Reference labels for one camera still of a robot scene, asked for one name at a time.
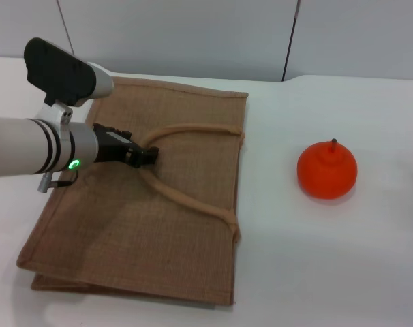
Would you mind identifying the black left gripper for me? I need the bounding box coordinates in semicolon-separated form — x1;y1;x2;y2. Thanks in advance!
92;123;160;169

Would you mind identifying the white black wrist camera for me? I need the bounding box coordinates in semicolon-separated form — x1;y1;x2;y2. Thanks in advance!
23;37;115;127

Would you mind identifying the brown jute handbag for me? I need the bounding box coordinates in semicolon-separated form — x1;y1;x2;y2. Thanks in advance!
16;76;250;307

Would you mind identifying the orange toy fruit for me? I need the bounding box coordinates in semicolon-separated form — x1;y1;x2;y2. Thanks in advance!
296;138;358;200

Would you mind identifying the silver cable connector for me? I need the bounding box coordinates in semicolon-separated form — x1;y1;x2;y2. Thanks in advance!
38;169;79;194

